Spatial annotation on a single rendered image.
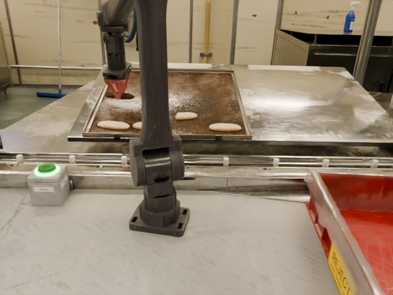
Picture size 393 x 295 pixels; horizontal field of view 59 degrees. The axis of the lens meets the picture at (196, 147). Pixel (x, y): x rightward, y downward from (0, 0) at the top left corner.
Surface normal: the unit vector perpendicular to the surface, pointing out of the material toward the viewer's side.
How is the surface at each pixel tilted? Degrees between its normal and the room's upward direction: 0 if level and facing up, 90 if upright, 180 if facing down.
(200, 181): 90
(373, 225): 0
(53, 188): 90
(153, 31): 85
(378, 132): 10
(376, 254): 0
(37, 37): 89
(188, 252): 0
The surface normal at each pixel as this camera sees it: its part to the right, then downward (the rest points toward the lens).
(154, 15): 0.36, 0.32
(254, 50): 0.03, 0.42
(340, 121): 0.04, -0.82
